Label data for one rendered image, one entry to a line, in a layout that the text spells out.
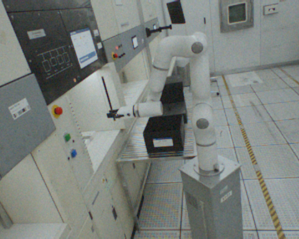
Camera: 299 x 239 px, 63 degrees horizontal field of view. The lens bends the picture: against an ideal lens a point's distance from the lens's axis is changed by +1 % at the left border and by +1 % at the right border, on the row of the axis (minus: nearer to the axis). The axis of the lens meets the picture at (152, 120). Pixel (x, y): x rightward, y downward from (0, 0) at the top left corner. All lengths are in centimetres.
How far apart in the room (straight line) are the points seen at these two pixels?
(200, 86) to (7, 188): 106
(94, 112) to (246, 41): 452
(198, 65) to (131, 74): 217
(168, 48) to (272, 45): 497
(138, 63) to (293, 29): 382
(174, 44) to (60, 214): 99
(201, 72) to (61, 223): 102
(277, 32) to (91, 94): 481
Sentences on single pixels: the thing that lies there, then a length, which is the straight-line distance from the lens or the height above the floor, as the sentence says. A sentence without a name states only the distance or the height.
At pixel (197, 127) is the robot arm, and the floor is 111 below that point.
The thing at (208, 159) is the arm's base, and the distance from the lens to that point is 148.
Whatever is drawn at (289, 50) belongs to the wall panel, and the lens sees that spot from 624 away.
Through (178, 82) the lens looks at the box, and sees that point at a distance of 245.
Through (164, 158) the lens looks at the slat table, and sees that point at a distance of 172.
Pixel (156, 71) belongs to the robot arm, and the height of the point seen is 141.
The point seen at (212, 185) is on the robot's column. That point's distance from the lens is 144.
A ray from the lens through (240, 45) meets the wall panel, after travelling 596.
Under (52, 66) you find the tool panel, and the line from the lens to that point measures 131.
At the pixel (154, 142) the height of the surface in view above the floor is 85.
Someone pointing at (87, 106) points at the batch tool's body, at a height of 111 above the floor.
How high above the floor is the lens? 171
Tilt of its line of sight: 24 degrees down
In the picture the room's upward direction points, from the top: 12 degrees counter-clockwise
